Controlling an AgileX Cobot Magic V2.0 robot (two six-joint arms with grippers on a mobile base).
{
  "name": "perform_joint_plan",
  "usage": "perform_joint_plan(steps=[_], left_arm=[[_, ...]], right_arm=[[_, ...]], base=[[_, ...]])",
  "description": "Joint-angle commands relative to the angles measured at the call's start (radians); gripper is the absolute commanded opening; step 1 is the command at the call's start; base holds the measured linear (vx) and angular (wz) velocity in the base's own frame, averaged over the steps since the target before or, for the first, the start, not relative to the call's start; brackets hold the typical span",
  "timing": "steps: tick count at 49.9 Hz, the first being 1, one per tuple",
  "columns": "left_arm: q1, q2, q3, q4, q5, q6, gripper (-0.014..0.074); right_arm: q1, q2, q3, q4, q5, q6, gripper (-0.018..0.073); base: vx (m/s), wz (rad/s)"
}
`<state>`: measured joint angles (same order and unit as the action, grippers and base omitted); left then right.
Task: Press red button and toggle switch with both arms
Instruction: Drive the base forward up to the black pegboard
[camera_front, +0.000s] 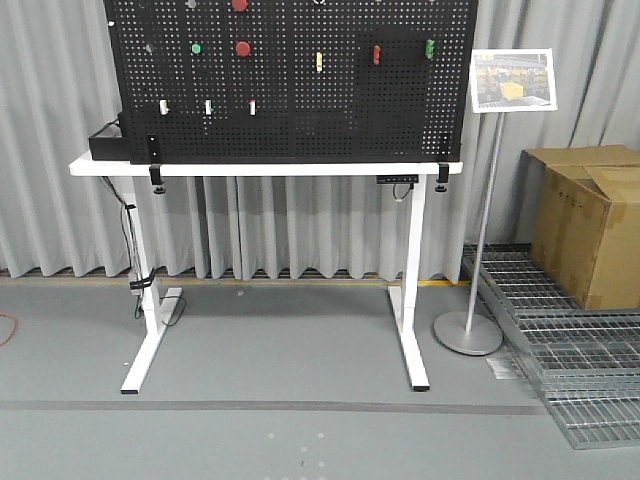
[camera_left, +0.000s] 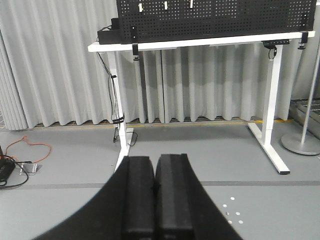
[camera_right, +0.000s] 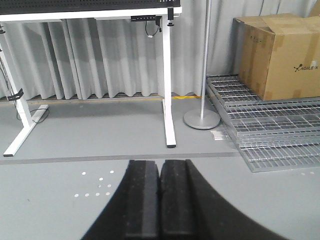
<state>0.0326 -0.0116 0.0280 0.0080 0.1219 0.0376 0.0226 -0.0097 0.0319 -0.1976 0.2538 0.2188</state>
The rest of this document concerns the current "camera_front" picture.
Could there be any left black clamp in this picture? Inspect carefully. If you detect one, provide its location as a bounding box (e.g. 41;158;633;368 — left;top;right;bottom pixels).
147;134;166;195

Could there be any green toggle switch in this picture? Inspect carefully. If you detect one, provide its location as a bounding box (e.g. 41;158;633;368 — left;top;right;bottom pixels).
425;39;436;60

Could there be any orange floor cable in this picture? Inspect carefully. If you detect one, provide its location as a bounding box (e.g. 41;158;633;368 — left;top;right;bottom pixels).
0;310;19;348

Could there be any silver sign stand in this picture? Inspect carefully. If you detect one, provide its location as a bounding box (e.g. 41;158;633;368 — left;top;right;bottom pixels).
433;48;558;356

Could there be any white standing desk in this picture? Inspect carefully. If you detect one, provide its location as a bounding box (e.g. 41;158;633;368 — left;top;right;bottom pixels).
68;151;464;395

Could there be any red push button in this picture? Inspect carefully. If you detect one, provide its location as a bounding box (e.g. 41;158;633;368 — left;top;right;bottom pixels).
235;41;252;57
232;0;249;12

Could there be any red toggle switch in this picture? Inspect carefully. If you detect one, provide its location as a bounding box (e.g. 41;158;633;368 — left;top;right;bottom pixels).
373;45;381;65

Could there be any black perforated pegboard panel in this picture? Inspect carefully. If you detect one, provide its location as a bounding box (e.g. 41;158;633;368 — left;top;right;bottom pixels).
104;0;478;164

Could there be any black desk power cable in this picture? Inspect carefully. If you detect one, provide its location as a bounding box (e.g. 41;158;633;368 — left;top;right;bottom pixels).
99;175;187;328

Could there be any black box on desk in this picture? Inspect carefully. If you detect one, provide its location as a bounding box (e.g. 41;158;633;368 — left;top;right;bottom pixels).
88;123;130;161

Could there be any lower red push button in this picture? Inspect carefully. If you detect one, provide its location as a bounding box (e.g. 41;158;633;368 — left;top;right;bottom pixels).
235;41;252;57

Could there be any cardboard box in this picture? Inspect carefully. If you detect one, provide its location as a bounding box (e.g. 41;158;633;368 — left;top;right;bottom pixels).
524;145;639;310

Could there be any black clamp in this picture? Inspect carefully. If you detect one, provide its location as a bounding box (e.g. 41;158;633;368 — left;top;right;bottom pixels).
147;134;166;195
435;133;449;193

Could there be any desk height control panel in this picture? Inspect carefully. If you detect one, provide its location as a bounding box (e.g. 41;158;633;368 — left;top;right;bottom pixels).
376;174;419;185

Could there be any metal floor grating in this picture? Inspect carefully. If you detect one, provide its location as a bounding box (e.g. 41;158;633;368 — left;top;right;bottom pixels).
478;244;639;450

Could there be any grey curtain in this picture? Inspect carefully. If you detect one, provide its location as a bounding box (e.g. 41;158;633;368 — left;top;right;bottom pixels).
1;1;639;280

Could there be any upper red push button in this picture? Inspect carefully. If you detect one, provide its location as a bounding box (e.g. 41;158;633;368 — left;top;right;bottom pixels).
232;0;249;12

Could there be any right black clamp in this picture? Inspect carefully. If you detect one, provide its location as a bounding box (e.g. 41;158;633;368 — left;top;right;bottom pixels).
435;133;449;193

